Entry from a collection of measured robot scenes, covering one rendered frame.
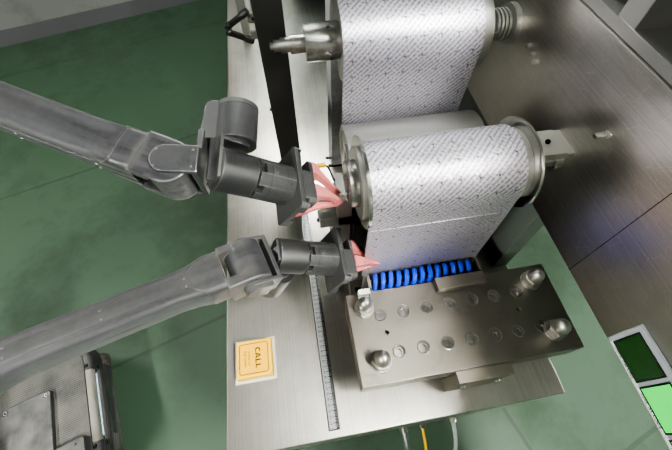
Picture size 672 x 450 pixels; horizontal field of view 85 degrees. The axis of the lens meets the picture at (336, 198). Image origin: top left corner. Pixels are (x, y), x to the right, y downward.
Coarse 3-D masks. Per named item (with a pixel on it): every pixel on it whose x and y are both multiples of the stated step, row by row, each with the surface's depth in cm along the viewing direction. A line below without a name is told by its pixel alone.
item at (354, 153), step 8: (520, 136) 55; (528, 144) 54; (352, 152) 56; (528, 152) 54; (360, 160) 52; (528, 160) 53; (360, 168) 51; (360, 176) 52; (528, 176) 54; (360, 184) 53; (528, 184) 55; (360, 208) 56; (360, 216) 57
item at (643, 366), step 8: (640, 336) 48; (616, 344) 52; (624, 344) 51; (632, 344) 49; (640, 344) 48; (624, 352) 51; (632, 352) 49; (640, 352) 48; (648, 352) 47; (632, 360) 50; (640, 360) 48; (648, 360) 47; (632, 368) 50; (640, 368) 48; (648, 368) 47; (656, 368) 46; (640, 376) 49; (648, 376) 47; (656, 376) 46
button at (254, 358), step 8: (240, 344) 74; (248, 344) 74; (256, 344) 74; (264, 344) 74; (240, 352) 74; (248, 352) 74; (256, 352) 74; (264, 352) 74; (272, 352) 75; (240, 360) 73; (248, 360) 73; (256, 360) 73; (264, 360) 73; (272, 360) 74; (240, 368) 72; (248, 368) 72; (256, 368) 72; (264, 368) 72; (272, 368) 72; (240, 376) 71; (248, 376) 71; (256, 376) 71; (264, 376) 72
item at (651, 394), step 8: (648, 392) 48; (656, 392) 47; (664, 392) 46; (648, 400) 48; (656, 400) 47; (664, 400) 46; (656, 408) 47; (664, 408) 46; (664, 416) 46; (664, 424) 46
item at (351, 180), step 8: (352, 160) 55; (344, 168) 57; (352, 168) 54; (344, 176) 58; (352, 176) 53; (344, 184) 59; (352, 184) 53; (352, 192) 53; (360, 192) 53; (352, 200) 54; (360, 200) 54
